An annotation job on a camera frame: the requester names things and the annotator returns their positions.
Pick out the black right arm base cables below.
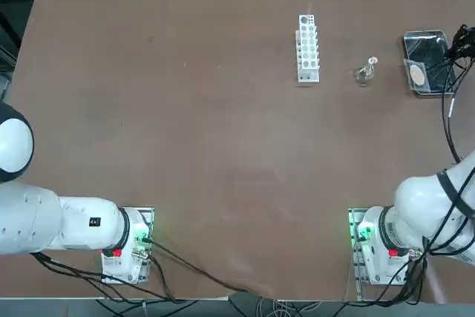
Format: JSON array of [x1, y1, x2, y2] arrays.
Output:
[[376, 249, 441, 307]]

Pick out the glass alcohol lamp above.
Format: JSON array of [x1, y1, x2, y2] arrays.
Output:
[[354, 56, 379, 86]]

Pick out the white cable bundle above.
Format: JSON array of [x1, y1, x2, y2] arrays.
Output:
[[255, 296, 321, 317]]

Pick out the steel tray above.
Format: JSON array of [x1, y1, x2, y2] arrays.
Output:
[[402, 30, 460, 99]]

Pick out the black left arm base cable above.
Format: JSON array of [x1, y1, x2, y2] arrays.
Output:
[[31, 237, 261, 302]]

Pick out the white test tube rack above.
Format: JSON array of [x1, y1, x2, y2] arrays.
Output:
[[295, 14, 321, 84]]

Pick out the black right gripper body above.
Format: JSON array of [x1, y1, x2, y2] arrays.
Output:
[[462, 27, 475, 57]]

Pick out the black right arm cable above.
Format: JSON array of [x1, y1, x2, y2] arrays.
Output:
[[439, 59, 469, 164]]

